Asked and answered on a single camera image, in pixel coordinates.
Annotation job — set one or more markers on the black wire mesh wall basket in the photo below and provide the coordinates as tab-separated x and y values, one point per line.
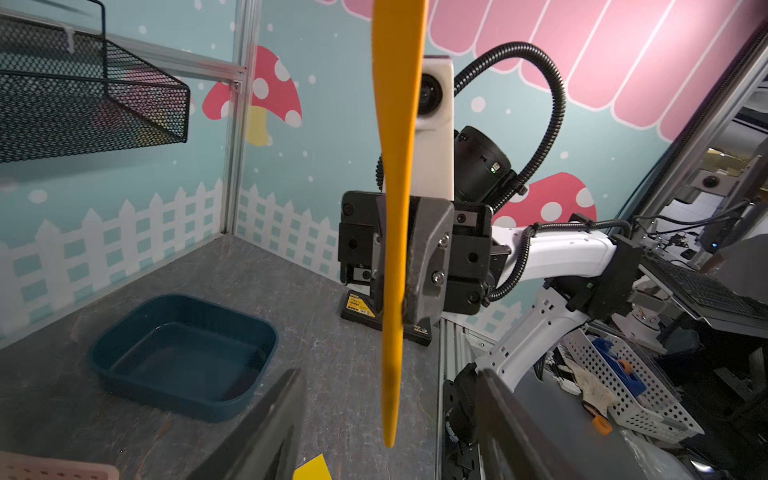
68	92

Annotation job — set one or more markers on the white perforated metal bin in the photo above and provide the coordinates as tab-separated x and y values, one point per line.
643	403

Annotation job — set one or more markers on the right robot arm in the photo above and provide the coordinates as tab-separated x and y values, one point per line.
584	264

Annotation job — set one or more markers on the dark teal plastic tray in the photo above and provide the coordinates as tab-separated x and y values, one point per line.
185	355

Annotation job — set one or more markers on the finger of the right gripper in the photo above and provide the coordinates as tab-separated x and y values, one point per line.
378	207
430	232

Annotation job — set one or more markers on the pink perforated plastic basket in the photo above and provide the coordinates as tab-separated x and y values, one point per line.
24	467

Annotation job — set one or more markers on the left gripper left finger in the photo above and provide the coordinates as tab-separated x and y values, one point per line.
266	442

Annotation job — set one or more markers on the yellow paper napkin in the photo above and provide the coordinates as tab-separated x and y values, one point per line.
314	469

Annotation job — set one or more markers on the orange plastic knife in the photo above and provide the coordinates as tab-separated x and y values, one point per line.
398	36

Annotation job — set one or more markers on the black yellow flat device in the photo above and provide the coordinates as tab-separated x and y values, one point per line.
358	308

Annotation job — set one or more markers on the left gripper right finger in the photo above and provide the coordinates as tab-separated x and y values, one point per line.
512	445

